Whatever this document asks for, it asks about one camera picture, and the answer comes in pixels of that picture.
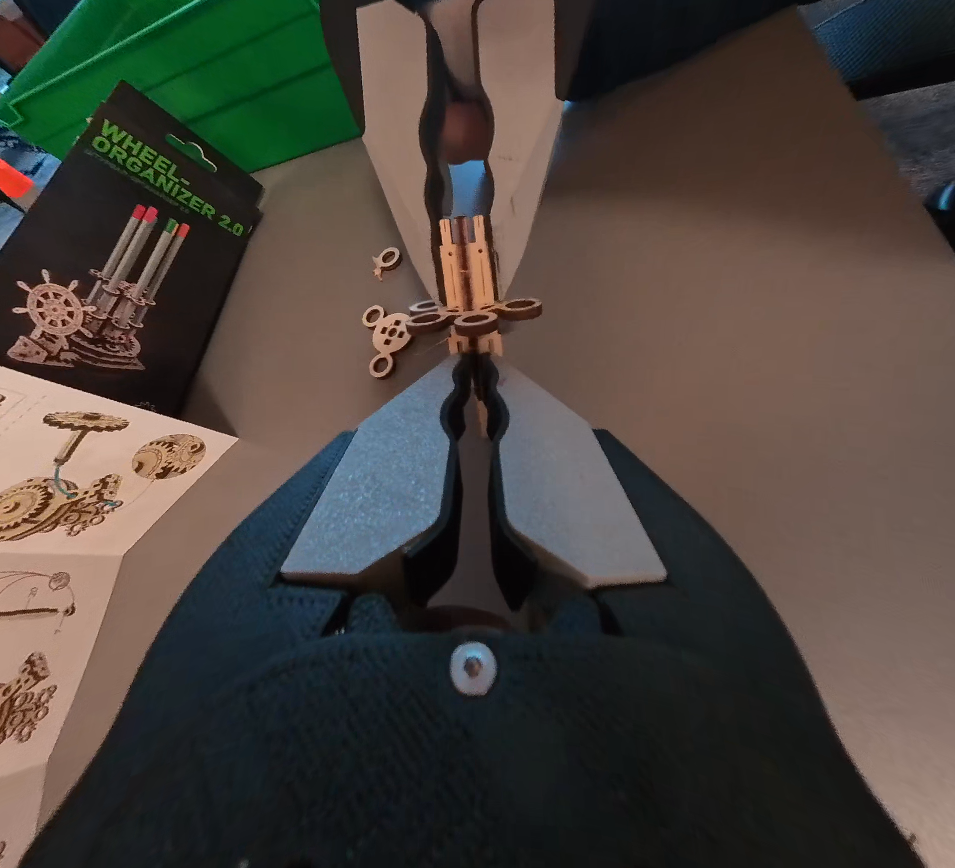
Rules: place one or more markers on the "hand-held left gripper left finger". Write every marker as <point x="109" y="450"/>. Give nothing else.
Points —
<point x="373" y="502"/>

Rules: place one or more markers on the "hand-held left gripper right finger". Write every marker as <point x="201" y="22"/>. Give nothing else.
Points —
<point x="574" y="502"/>

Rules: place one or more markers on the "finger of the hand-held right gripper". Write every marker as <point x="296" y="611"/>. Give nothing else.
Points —
<point x="392" y="100"/>
<point x="526" y="100"/>

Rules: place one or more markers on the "wooden model assembly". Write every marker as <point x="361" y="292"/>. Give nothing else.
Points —
<point x="466" y="271"/>

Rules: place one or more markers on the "black model kit box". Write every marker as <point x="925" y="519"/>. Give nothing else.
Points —
<point x="186" y="249"/>

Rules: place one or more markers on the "person's right hand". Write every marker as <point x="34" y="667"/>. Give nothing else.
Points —
<point x="468" y="133"/>

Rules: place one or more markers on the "green plastic bin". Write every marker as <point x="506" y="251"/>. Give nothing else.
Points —
<point x="224" y="77"/>

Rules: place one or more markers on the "folded instruction booklet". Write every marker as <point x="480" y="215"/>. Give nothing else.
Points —
<point x="22" y="435"/>

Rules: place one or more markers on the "orange plastic cup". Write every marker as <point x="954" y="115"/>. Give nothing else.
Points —
<point x="13" y="182"/>

